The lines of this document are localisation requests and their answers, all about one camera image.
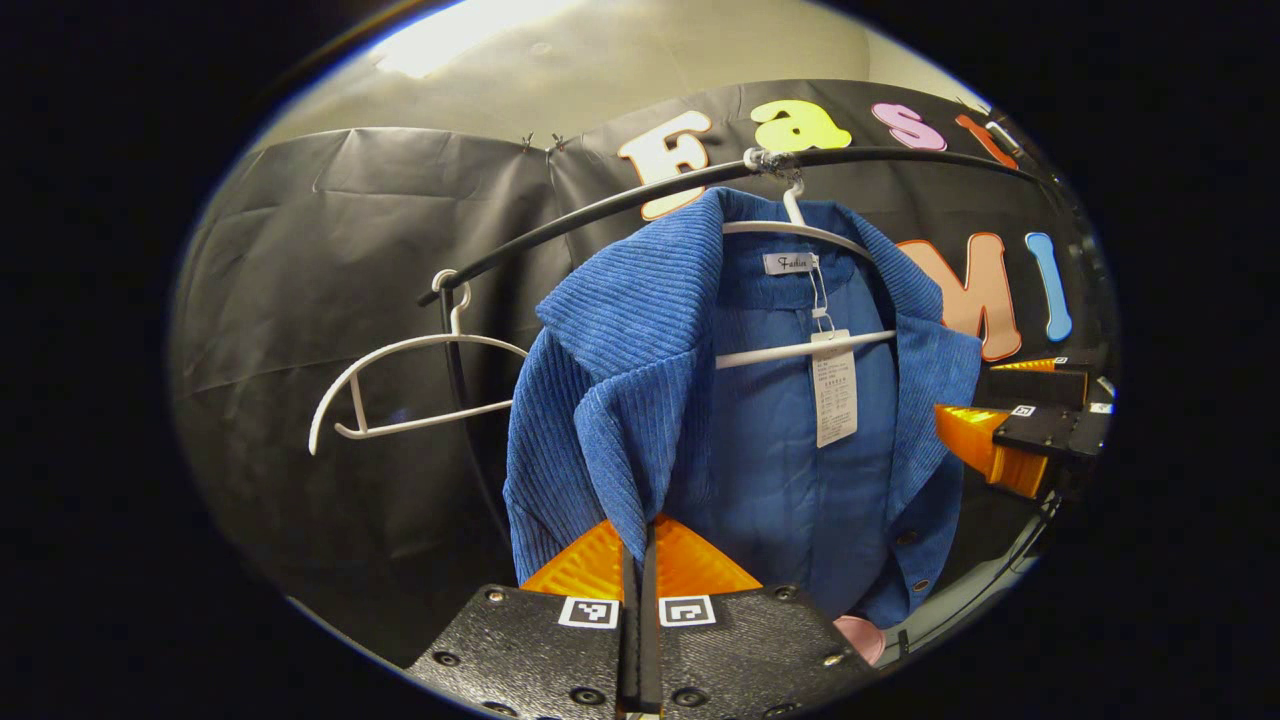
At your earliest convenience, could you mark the black clothes rack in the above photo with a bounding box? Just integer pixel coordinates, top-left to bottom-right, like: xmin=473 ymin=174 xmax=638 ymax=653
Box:
xmin=418 ymin=147 xmax=1061 ymax=651

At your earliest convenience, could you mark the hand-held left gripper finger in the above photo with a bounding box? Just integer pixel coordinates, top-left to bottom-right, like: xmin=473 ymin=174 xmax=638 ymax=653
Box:
xmin=640 ymin=515 xmax=881 ymax=720
xmin=405 ymin=518 xmax=641 ymax=720

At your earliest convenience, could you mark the white clothes hanger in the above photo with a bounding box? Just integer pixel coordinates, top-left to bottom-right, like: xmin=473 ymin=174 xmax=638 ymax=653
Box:
xmin=713 ymin=148 xmax=898 ymax=371
xmin=308 ymin=270 xmax=529 ymax=456

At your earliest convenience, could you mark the pink laundry hamper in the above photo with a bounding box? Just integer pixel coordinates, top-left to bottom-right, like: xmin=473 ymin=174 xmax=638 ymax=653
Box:
xmin=833 ymin=614 xmax=888 ymax=668

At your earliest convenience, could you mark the blue corduroy jacket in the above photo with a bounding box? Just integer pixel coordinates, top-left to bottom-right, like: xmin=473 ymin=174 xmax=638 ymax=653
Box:
xmin=503 ymin=187 xmax=984 ymax=631

